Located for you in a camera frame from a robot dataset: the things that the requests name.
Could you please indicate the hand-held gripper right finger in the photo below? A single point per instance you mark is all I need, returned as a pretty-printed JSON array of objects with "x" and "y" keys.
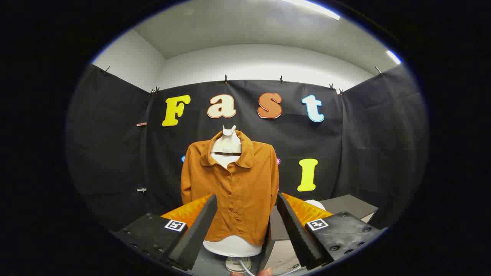
[{"x": 295, "y": 226}]

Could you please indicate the white mannequin torso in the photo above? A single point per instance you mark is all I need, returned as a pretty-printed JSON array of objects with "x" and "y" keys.
[{"x": 226, "y": 147}]

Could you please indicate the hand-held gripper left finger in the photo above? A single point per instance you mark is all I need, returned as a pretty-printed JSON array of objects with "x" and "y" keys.
[{"x": 199, "y": 226}]

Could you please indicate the grey cabinet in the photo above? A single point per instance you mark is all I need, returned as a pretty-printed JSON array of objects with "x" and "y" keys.
[{"x": 347, "y": 205}]

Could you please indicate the short ceiling light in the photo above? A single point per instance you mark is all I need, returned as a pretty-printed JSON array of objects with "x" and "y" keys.
[{"x": 393, "y": 56}]

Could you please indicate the brown button-up shirt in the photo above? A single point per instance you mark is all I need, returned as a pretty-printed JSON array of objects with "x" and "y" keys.
[{"x": 245, "y": 191}]

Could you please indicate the long ceiling light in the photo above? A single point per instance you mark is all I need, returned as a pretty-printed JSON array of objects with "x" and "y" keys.
[{"x": 314, "y": 8}]

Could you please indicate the black backdrop cloth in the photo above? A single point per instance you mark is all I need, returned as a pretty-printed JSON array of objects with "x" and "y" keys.
[{"x": 345, "y": 145}]

